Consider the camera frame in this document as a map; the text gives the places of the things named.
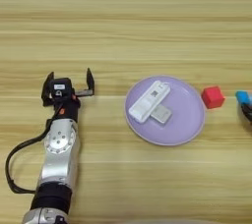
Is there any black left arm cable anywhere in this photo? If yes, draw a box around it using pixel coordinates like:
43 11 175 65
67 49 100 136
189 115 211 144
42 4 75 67
4 106 63 196

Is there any red cube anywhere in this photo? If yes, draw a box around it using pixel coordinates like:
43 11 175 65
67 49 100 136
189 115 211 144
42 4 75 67
200 85 226 110

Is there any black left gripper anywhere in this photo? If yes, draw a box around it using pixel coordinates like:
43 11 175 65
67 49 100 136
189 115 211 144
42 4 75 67
40 67 96 124

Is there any purple round plate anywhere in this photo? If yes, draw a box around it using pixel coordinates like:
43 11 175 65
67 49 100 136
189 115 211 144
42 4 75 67
124 76 207 147

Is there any small grey square block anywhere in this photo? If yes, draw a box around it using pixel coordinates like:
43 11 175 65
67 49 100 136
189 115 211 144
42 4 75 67
151 103 173 125

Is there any white long rectangular device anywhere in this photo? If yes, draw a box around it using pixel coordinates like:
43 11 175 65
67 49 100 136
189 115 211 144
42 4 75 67
128 80 172 125

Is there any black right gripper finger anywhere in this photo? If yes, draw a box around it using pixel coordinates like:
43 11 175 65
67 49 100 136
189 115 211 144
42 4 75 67
240 101 252 124

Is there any blue rectangular block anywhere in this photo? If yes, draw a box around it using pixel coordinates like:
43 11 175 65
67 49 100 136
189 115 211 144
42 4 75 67
234 90 252 105

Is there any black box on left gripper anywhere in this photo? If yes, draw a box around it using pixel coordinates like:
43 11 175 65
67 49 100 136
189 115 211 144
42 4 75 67
49 77 73 99

